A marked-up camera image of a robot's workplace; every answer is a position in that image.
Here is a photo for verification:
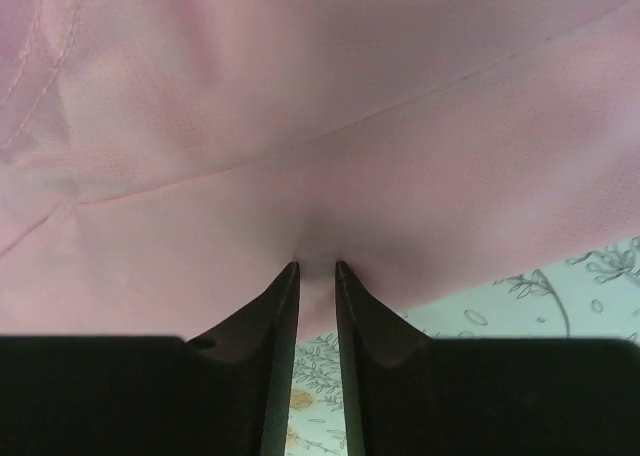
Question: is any pink t shirt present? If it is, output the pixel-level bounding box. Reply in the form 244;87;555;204
1;0;639;337

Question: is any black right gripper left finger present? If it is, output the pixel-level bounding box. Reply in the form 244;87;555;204
1;263;300;455

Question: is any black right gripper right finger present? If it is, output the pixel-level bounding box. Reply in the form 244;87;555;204
335;262;639;456

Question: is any floral patterned table mat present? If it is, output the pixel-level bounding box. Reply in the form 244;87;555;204
285;238;639;455

